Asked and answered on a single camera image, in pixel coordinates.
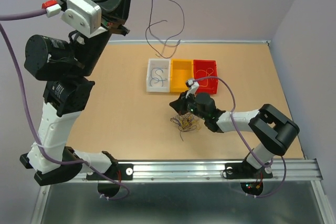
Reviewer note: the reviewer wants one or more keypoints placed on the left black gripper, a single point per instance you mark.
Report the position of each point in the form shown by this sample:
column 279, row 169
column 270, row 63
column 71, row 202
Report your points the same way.
column 120, row 2

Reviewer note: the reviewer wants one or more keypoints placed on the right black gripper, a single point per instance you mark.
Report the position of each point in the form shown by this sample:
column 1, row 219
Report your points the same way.
column 179, row 104

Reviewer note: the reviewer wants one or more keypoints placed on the aluminium back rail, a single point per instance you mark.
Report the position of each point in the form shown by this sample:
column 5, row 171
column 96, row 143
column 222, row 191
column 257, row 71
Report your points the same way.
column 144, row 42

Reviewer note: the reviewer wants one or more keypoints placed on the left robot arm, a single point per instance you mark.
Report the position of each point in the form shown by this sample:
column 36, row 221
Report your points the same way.
column 65, row 67

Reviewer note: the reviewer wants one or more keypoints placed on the aluminium rail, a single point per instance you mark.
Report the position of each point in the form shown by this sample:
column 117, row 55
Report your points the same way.
column 144, row 42
column 212, row 171

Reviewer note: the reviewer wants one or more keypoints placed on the red plastic bin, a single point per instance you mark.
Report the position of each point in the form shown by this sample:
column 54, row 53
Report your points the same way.
column 206, row 68

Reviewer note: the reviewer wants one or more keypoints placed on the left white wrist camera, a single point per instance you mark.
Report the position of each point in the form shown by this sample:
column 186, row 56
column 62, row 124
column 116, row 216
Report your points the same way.
column 84, row 16

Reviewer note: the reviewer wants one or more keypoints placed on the yellow plastic bin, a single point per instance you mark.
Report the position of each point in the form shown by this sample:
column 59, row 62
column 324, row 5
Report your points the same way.
column 181, row 71

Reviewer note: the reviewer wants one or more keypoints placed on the white plastic bin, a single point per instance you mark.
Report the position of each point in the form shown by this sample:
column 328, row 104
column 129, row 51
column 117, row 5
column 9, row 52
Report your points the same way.
column 158, row 75

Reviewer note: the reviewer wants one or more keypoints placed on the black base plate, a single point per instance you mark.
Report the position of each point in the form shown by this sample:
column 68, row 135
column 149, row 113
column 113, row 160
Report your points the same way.
column 120, row 171
column 233, row 172

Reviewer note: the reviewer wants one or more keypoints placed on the aluminium front rail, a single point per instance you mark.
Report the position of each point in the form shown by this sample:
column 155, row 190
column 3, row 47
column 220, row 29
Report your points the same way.
column 212, row 171

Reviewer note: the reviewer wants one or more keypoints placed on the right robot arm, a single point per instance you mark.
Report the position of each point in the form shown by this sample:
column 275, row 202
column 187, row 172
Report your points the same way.
column 275, row 131

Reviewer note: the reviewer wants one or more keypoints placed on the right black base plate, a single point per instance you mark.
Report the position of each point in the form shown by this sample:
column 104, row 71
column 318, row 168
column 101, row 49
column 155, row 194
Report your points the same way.
column 233, row 172

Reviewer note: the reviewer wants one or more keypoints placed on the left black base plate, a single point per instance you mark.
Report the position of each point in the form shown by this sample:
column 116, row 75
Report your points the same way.
column 120, row 171

